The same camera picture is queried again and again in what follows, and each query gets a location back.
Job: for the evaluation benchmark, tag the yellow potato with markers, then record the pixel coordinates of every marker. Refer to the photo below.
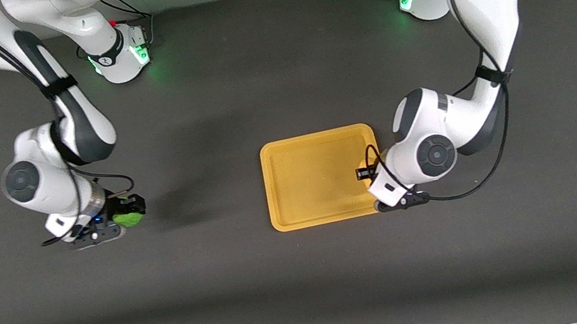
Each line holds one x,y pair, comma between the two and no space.
367,183

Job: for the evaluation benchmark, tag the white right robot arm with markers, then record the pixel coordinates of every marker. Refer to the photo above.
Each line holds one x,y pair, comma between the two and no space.
46,187

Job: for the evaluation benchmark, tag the yellow plastic tray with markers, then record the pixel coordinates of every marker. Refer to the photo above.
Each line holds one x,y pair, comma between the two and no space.
315,178

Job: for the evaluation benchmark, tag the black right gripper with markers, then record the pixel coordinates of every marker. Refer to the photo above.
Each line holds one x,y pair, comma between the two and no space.
115,209

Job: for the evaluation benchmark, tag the green apple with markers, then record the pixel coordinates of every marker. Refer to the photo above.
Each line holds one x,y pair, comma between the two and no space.
129,219

